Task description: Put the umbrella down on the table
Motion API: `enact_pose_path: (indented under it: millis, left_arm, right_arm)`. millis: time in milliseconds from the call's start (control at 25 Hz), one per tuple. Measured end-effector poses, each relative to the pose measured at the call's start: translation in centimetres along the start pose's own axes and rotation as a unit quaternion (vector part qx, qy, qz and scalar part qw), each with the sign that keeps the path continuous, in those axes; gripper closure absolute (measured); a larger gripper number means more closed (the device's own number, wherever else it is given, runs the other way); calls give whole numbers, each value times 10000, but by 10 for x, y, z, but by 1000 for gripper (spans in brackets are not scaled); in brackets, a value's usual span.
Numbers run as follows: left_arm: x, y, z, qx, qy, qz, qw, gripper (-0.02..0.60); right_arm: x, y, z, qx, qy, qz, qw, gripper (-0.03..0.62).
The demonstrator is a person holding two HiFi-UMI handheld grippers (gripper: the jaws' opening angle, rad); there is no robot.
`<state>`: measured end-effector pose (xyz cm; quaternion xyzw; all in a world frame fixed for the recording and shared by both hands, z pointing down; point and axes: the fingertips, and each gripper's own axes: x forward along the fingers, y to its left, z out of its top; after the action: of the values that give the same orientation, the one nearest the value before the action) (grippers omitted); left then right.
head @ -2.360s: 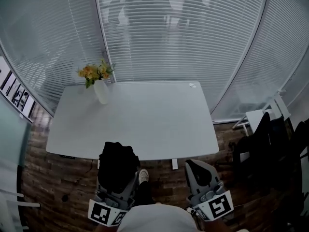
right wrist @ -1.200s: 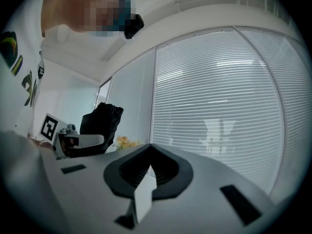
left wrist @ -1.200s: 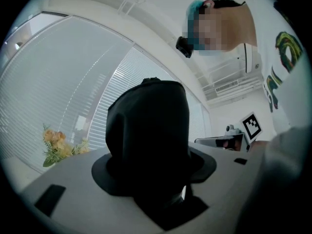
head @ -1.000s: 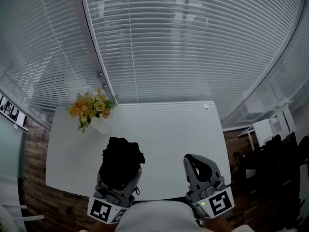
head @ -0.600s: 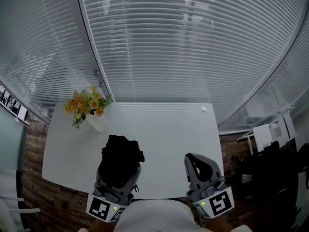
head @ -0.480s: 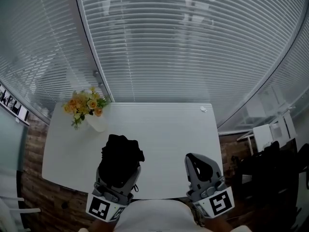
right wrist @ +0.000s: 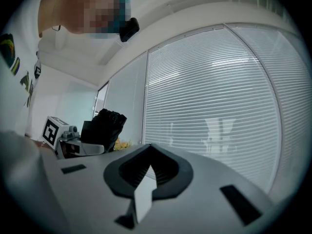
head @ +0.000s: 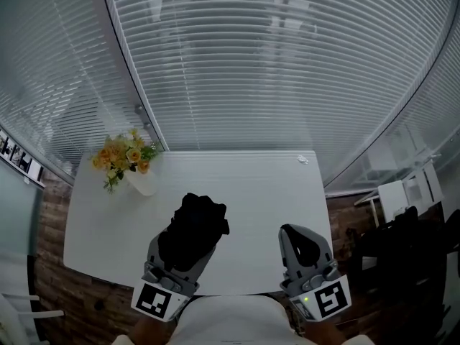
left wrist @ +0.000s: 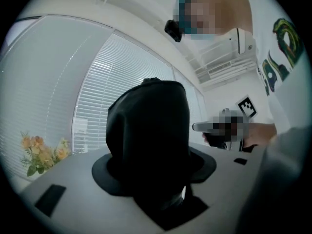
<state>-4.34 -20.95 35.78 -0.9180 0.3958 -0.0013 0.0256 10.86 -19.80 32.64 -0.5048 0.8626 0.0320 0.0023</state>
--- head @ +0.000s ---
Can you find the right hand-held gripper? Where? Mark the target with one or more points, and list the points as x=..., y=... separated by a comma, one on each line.
x=330, y=298

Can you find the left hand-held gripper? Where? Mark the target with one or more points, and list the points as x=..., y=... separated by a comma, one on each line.
x=154, y=298

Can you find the black cloth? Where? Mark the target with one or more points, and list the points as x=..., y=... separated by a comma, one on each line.
x=196, y=225

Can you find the person's right forearm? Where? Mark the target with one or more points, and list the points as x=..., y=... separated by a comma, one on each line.
x=323, y=334

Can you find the person's left forearm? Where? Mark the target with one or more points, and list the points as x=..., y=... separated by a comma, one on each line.
x=147, y=332

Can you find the white table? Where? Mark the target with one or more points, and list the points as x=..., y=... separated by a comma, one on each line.
x=251, y=192

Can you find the white printed T-shirt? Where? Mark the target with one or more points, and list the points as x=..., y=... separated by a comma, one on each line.
x=233, y=322

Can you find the crumpled white paper scrap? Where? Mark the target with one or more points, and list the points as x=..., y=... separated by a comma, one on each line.
x=303, y=159

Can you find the black office chair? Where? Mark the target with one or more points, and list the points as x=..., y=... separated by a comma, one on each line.
x=395, y=250

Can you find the white vase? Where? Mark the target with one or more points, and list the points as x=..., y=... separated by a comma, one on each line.
x=143, y=183

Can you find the white side desk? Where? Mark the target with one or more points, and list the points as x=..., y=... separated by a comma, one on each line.
x=406, y=192

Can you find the white chair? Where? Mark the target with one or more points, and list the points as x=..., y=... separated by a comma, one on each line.
x=14, y=318

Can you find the yellow flower bouquet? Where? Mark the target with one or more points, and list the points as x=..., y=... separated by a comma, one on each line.
x=124, y=155

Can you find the metal glass door fitting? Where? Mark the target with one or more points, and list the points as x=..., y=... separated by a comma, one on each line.
x=147, y=124
x=138, y=109

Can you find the white window blinds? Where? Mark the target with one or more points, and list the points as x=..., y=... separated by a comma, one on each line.
x=269, y=67

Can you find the photo strip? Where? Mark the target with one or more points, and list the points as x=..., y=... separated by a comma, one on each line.
x=21, y=160

